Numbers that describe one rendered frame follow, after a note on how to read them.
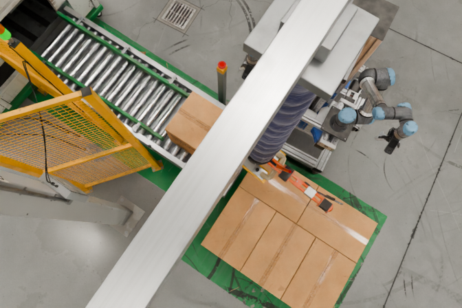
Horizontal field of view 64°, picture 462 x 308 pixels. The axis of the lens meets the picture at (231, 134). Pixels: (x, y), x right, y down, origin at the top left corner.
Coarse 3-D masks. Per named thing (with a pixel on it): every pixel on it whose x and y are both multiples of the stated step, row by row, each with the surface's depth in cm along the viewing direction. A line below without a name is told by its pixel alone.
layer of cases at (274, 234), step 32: (256, 192) 329; (288, 192) 330; (224, 224) 322; (256, 224) 322; (288, 224) 323; (320, 224) 324; (352, 224) 324; (224, 256) 315; (256, 256) 315; (288, 256) 316; (320, 256) 317; (352, 256) 317; (288, 288) 310; (320, 288) 310
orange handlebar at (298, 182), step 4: (272, 160) 271; (268, 164) 270; (272, 164) 270; (280, 164) 270; (276, 168) 269; (292, 176) 268; (288, 180) 268; (292, 180) 267; (296, 180) 267; (300, 180) 267; (296, 184) 266; (300, 184) 266; (304, 184) 266; (300, 188) 266; (316, 192) 265; (320, 196) 264; (316, 200) 264; (332, 208) 263
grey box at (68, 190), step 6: (42, 174) 208; (48, 174) 209; (42, 180) 207; (48, 180) 207; (54, 180) 207; (60, 180) 217; (66, 180) 232; (54, 186) 206; (60, 186) 206; (66, 186) 208; (72, 186) 224; (60, 192) 205; (66, 192) 205; (72, 192) 208; (78, 192) 218; (84, 192) 231; (66, 198) 205; (72, 198) 212; (78, 198) 220; (84, 198) 227
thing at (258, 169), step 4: (244, 164) 281; (244, 168) 282; (248, 168) 280; (256, 168) 278; (260, 168) 280; (264, 168) 281; (252, 172) 279; (256, 172) 280; (260, 172) 280; (264, 172) 280; (268, 172) 280; (256, 176) 279; (260, 176) 279; (260, 180) 279; (264, 180) 279
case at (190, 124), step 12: (192, 96) 308; (180, 108) 306; (192, 108) 306; (204, 108) 306; (216, 108) 306; (180, 120) 303; (192, 120) 303; (204, 120) 303; (216, 120) 303; (168, 132) 302; (180, 132) 300; (192, 132) 300; (204, 132) 301; (180, 144) 324; (192, 144) 298
